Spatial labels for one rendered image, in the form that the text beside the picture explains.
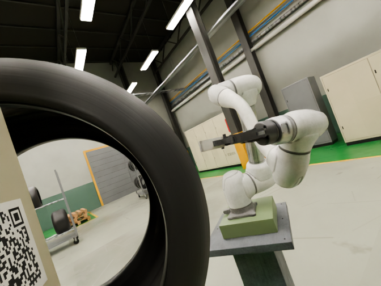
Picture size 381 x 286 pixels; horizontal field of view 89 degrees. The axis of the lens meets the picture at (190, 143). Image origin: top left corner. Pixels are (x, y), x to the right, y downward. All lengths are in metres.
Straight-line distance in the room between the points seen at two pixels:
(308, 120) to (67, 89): 0.62
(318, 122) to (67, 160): 11.51
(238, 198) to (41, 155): 11.11
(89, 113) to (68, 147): 11.58
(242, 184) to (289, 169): 0.58
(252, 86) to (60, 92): 1.00
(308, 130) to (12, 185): 0.66
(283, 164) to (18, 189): 0.68
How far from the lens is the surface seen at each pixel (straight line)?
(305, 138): 0.69
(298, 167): 0.74
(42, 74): 0.36
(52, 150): 11.87
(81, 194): 11.67
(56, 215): 6.02
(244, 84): 1.16
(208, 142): 0.53
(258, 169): 1.30
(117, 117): 0.31
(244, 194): 1.28
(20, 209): 0.23
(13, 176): 0.24
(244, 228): 1.28
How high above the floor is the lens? 1.25
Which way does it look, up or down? 2 degrees up
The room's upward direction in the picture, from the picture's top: 20 degrees counter-clockwise
